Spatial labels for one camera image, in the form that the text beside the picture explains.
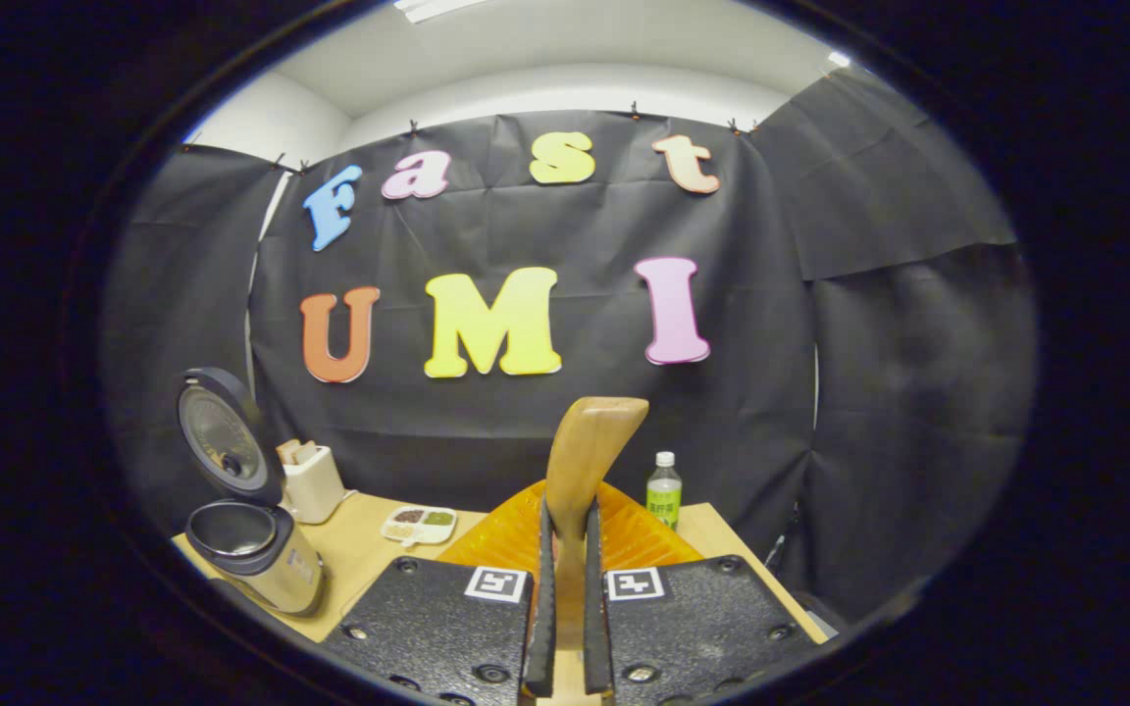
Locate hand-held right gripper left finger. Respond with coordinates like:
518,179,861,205
322,480,558,706

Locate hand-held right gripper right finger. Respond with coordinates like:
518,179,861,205
583,480,811,706

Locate wooden spoon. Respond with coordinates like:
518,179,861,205
543,396,650,653

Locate black silver rice cooker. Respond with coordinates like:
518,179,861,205
176,368,328,618

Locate green tea bottle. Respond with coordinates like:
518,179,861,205
645,451,684,531

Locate white divided snack dish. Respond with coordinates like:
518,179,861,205
381,505,458,547

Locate white toaster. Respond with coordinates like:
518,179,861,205
276,446,346,526

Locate black backdrop cloth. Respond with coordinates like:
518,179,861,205
99,67,1037,624

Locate long ceiling light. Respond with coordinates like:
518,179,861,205
393,0,497,25

